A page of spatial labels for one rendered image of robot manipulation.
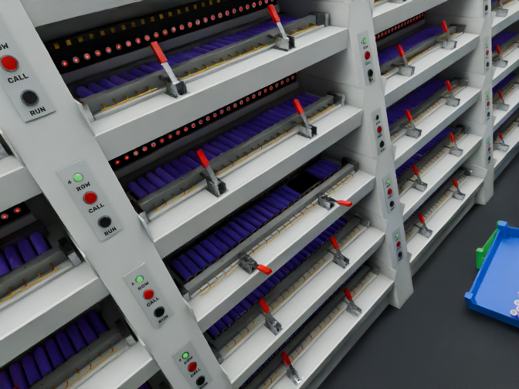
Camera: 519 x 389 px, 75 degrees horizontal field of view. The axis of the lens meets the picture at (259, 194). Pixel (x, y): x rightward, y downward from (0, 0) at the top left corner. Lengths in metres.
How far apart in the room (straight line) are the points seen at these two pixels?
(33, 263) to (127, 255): 0.14
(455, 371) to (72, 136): 1.08
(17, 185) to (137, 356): 0.36
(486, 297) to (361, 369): 0.46
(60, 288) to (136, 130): 0.27
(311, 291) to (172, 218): 0.46
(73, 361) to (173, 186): 0.35
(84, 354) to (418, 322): 0.97
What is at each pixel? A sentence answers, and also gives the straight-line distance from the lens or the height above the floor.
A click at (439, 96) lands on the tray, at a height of 0.56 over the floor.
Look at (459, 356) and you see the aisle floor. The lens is 1.20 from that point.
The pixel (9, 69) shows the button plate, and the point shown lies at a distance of 0.54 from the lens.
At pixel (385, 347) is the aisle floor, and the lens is 1.22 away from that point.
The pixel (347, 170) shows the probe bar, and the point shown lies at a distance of 0.97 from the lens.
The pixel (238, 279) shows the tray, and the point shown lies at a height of 0.52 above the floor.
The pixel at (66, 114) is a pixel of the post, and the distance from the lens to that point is 0.55.
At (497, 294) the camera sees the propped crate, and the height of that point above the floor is 0.03.
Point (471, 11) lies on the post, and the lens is 1.52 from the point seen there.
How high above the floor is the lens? 0.97
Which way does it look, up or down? 25 degrees down
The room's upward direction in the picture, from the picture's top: 20 degrees counter-clockwise
